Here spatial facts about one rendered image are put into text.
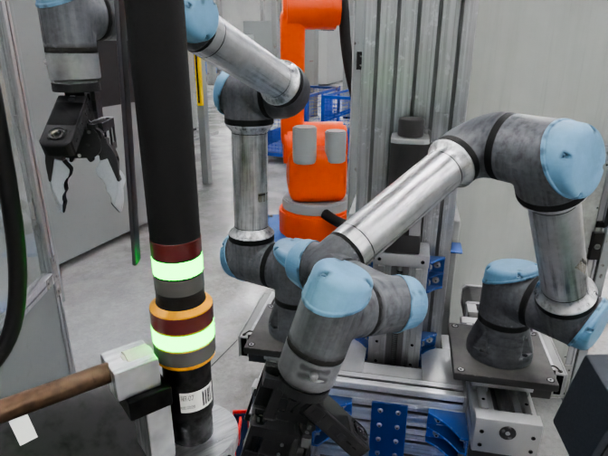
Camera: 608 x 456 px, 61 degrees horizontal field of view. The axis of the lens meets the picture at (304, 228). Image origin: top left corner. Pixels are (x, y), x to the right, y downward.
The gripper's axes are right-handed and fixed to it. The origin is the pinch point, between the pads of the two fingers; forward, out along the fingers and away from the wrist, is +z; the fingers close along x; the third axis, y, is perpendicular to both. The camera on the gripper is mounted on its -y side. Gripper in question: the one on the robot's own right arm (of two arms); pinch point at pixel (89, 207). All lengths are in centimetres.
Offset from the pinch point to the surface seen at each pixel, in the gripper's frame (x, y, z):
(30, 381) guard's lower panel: 45, 51, 72
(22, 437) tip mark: -7.1, -42.6, 8.8
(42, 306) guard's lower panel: 45, 67, 55
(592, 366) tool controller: -82, -14, 23
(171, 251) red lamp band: -25, -52, -14
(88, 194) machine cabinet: 126, 325, 97
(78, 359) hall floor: 86, 172, 148
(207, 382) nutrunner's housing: -27, -51, -4
